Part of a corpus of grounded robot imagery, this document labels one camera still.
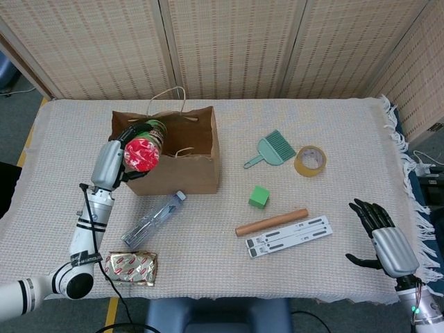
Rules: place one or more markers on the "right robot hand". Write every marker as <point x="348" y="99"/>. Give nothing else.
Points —
<point x="395" y="249"/>

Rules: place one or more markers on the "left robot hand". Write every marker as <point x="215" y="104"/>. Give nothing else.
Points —
<point x="107" y="166"/>

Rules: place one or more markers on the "green chip canister red lid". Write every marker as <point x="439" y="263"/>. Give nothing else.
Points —
<point x="142" y="156"/>

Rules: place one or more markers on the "clear plastic water bottle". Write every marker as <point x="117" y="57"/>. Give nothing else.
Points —
<point x="156" y="216"/>

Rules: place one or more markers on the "silver foil snack packet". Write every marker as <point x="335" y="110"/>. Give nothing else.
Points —
<point x="130" y="268"/>

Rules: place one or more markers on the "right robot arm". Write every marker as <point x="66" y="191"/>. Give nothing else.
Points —
<point x="423" y="312"/>

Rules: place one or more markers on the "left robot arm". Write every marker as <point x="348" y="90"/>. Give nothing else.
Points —
<point x="100" y="211"/>

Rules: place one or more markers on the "brown paper bag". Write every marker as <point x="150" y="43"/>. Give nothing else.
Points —
<point x="180" y="177"/>

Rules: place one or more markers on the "black box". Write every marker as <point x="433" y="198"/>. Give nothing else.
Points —
<point x="433" y="190"/>

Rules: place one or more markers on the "white power strip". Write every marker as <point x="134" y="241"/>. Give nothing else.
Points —
<point x="421" y="168"/>

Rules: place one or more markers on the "white folding laptop stand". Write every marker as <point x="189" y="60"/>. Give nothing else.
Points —
<point x="291" y="236"/>

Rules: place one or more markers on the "yellow packing tape roll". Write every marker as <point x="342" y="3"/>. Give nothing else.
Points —
<point x="302" y="170"/>

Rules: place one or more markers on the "wooden rolling pin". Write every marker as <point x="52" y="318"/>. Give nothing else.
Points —
<point x="270" y="222"/>

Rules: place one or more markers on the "beige woven tablecloth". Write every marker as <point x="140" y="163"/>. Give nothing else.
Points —
<point x="208" y="260"/>

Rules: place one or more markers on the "green foam cube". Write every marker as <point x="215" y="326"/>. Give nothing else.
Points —
<point x="258" y="197"/>

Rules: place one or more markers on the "teal mini hand brush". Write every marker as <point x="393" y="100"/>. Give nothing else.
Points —
<point x="272" y="149"/>

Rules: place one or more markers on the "blue padded seat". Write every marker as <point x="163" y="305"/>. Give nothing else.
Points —
<point x="208" y="312"/>

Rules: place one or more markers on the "woven folding screen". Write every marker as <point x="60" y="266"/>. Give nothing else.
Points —
<point x="243" y="52"/>

